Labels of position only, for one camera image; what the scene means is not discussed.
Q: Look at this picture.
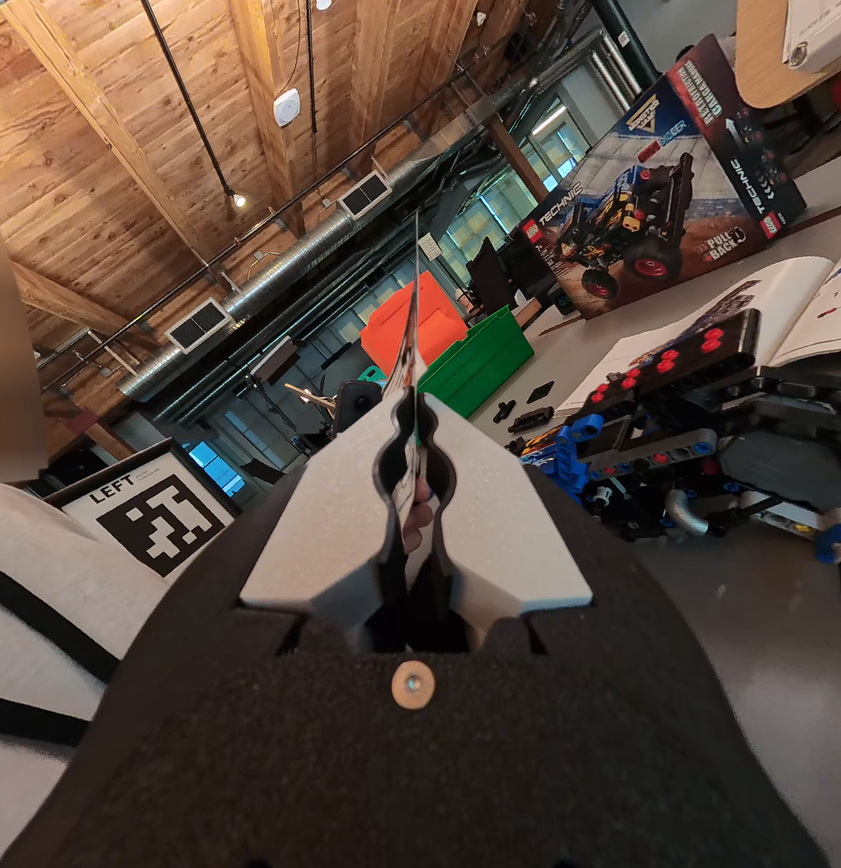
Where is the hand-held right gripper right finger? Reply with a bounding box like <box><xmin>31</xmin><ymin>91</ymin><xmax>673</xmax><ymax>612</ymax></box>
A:
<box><xmin>419</xmin><ymin>393</ymin><xmax>592</xmax><ymax>652</ymax></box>

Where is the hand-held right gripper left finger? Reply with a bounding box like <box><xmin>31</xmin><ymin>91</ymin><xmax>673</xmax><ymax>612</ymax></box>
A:
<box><xmin>239</xmin><ymin>390</ymin><xmax>416</xmax><ymax>653</ymax></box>

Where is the colourful sticker sheet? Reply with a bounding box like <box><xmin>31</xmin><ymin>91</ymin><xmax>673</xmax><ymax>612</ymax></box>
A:
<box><xmin>380</xmin><ymin>209</ymin><xmax>431</xmax><ymax>524</ymax></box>

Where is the blue black lego truck model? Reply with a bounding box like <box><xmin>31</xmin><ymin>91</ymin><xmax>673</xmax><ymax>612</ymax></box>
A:
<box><xmin>505</xmin><ymin>308</ymin><xmax>841</xmax><ymax>564</ymax></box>

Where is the lego instruction booklet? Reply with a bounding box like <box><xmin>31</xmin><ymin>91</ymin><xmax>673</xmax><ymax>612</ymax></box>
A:
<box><xmin>554</xmin><ymin>243</ymin><xmax>841</xmax><ymax>418</ymax></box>

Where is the lego set cardboard box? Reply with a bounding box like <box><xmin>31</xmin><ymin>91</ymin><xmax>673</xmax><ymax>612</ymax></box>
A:
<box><xmin>518</xmin><ymin>34</ymin><xmax>808</xmax><ymax>320</ymax></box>

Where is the person's left hand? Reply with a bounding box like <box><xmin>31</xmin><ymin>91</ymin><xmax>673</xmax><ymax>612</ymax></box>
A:
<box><xmin>401</xmin><ymin>480</ymin><xmax>436</xmax><ymax>553</ymax></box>

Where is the tablet on stand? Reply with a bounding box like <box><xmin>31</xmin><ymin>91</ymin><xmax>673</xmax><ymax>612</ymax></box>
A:
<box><xmin>285</xmin><ymin>381</ymin><xmax>340</xmax><ymax>411</ymax></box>

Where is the hanging ceiling light fixture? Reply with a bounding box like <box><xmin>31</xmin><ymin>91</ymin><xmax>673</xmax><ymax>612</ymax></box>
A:
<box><xmin>249</xmin><ymin>335</ymin><xmax>307</xmax><ymax>384</ymax></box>

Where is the orange bag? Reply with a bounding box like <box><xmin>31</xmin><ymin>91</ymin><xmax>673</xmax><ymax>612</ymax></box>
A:
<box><xmin>361</xmin><ymin>271</ymin><xmax>470</xmax><ymax>381</ymax></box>

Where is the green plastic bin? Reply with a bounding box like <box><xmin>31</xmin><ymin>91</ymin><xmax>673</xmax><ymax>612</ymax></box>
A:
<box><xmin>417</xmin><ymin>305</ymin><xmax>535</xmax><ymax>420</ymax></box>

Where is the framed black white marker sign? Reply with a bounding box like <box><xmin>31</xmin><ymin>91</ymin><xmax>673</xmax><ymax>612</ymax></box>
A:
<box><xmin>44</xmin><ymin>437</ymin><xmax>244</xmax><ymax>583</ymax></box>

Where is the white air vent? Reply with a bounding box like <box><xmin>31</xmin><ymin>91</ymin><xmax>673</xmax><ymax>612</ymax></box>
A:
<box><xmin>164</xmin><ymin>297</ymin><xmax>233</xmax><ymax>355</ymax></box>
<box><xmin>337</xmin><ymin>170</ymin><xmax>394</xmax><ymax>221</ymax></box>

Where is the dark high-backed chair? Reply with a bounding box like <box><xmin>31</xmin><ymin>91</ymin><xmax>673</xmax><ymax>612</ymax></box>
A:
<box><xmin>466</xmin><ymin>237</ymin><xmax>523</xmax><ymax>313</ymax></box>

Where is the black pendant lamp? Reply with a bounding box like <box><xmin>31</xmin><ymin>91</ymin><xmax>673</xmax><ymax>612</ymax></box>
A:
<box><xmin>139</xmin><ymin>0</ymin><xmax>248</xmax><ymax>210</ymax></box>

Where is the wooden table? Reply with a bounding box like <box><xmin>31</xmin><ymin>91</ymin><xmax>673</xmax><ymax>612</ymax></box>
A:
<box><xmin>735</xmin><ymin>0</ymin><xmax>841</xmax><ymax>109</ymax></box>

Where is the white box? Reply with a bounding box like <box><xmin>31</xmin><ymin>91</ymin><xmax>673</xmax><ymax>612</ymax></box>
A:
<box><xmin>781</xmin><ymin>0</ymin><xmax>841</xmax><ymax>74</ymax></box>

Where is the silver ventilation duct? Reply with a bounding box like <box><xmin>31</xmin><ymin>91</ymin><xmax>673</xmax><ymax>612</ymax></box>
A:
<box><xmin>115</xmin><ymin>75</ymin><xmax>550</xmax><ymax>404</ymax></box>

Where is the black lanyard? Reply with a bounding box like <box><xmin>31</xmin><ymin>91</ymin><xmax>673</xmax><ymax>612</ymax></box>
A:
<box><xmin>0</xmin><ymin>559</ymin><xmax>123</xmax><ymax>747</ymax></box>

